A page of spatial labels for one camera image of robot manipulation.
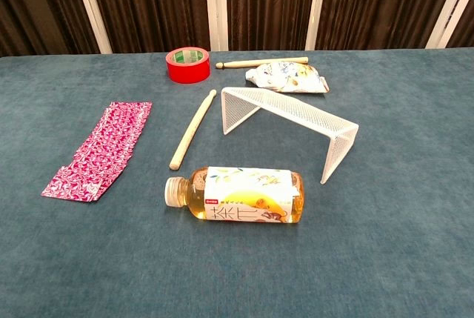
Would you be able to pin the wooden drumstick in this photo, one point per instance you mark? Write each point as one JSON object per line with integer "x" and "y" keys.
{"x": 191, "y": 130}
{"x": 266, "y": 62}

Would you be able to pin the tea bottle with white label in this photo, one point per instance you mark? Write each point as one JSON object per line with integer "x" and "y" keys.
{"x": 248, "y": 195}

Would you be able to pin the white mesh desk shelf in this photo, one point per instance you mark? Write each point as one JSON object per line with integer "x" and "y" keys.
{"x": 292, "y": 110}

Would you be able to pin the white printed snack bag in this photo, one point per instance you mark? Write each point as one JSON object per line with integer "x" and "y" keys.
{"x": 287, "y": 78}

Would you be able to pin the red tape roll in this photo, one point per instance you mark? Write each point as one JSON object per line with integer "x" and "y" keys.
{"x": 188, "y": 69}

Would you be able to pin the dark brown curtain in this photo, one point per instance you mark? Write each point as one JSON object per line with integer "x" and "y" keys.
{"x": 155, "y": 3}

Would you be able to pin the white frame post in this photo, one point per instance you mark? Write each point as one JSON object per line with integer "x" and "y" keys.
{"x": 446, "y": 10}
{"x": 315, "y": 6}
{"x": 90, "y": 6}
{"x": 211, "y": 6}
{"x": 222, "y": 6}

